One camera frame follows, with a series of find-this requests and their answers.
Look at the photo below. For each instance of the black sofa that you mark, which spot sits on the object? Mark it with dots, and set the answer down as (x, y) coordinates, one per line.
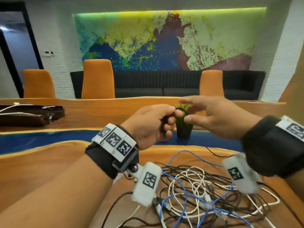
(147, 85)

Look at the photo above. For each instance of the black right wristband with marker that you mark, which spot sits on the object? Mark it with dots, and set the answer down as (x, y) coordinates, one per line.
(268, 149)

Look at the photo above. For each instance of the tall orange chair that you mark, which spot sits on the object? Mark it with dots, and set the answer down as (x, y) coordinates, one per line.
(98, 80)

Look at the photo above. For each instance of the person's left hand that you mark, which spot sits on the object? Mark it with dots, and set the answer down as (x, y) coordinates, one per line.
(147, 125)

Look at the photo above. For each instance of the green potted plant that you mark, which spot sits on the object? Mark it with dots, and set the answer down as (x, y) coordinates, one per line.
(184, 131)

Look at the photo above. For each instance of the person's right forearm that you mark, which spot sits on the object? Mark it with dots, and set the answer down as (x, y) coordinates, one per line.
(297, 187)

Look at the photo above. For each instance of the dark brown leather case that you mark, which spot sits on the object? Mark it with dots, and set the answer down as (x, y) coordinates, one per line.
(26, 119)

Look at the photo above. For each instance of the black door frame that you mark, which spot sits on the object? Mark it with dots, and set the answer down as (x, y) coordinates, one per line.
(33, 52)

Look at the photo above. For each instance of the black left wristband with markers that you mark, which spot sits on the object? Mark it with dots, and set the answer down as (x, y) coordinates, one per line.
(104, 159)

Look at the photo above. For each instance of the colourful abstract wall painting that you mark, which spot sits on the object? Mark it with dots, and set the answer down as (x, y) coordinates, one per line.
(154, 40)

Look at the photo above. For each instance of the person's right hand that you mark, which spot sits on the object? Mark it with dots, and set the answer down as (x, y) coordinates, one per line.
(221, 116)

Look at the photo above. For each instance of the brown cardboard sheet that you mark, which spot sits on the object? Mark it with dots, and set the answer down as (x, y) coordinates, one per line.
(294, 87)

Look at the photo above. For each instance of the white wall switch panel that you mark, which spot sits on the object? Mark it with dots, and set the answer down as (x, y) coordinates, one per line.
(49, 53)

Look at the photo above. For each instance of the person's left forearm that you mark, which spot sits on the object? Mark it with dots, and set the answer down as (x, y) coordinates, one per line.
(52, 194)

